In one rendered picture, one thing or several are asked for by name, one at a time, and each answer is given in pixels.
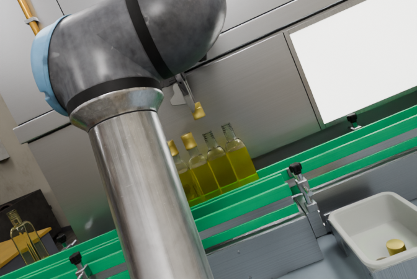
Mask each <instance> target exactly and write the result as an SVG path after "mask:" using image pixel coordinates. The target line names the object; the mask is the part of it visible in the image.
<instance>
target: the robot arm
mask: <svg viewBox="0 0 417 279"><path fill-rule="evenodd" d="M225 18H226V0H103V1H101V2H99V3H97V4H94V5H92V6H90V7H87V8H85V9H83V10H81V11H79V12H76V13H74V14H68V15H64V16H63V17H60V18H59V19H58V20H57V21H56V22H55V23H53V24H51V25H49V26H47V27H45V28H44V29H42V30H41V31H39V33H38V34H37V35H36V36H35V38H34V40H33V42H32V46H31V51H30V64H31V68H32V73H33V76H34V79H35V83H36V85H37V87H38V89H39V91H40V92H44V93H45V100H46V102H47V103H48V104H49V106H50V107H51V108H52V109H53V110H55V111H56V112H58V113H59V114H61V115H64V116H66V117H69V120H70V122H71V124H72V125H74V126H76V127H78V128H80V129H82V130H84V131H85V132H87V133H88V135H89V139H90V142H91V146H92V150H93V152H94V156H95V158H96V162H97V166H98V169H99V173H100V176H101V180H102V184H103V186H104V190H105V194H106V197H107V201H108V203H109V207H110V211H111V213H112V217H113V220H114V224H115V228H116V231H117V235H118V237H119V241H120V245H121V248H122V252H123V256H124V259H125V262H126V265H127V268H128V272H129V275H130V279H214V277H213V274H212V271H211V268H210V265H209V262H208V260H207V256H206V254H205V251H204V247H203V245H202V242H201V240H200V236H199V233H198V230H197V227H196V225H195V221H194V219H193V216H192V213H191V209H190V207H189V204H188V201H187V198H186V195H185V193H184V189H183V187H182V184H181V180H180V178H179V174H178V172H177V169H176V166H175V163H174V160H173V157H172V154H171V151H170V148H169V146H168V142H167V140H166V137H165V134H164V131H163V127H162V125H161V122H160V120H159V116H158V109H159V107H160V106H161V104H162V102H163V100H164V94H163V90H162V89H163V88H165V87H169V86H171V85H173V83H175V82H178V83H175V84H174V85H173V91H174V95H173V97H172V98H171V99H170V103H171V105H172V106H177V105H185V104H188V106H189V108H190V110H191V112H192V113H194V110H195V100H194V96H193V95H192V92H191V89H190V87H189V85H188V82H187V80H186V76H185V74H184V71H186V70H188V69H189V68H191V67H192V66H193V65H195V64H196V63H197V62H202V61H206V60H207V52H208V51H209V50H210V49H211V47H212V46H213V45H214V43H215V42H216V41H217V38H218V36H219V34H220V32H221V31H222V28H223V25H224V23H225Z"/></svg>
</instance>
